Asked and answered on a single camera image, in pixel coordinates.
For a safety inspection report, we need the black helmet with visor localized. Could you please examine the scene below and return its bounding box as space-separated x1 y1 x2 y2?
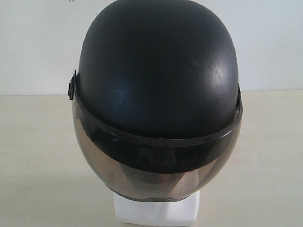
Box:
68 0 243 202

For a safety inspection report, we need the white mannequin head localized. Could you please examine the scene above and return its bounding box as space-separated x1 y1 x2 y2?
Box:
113 191 200 227

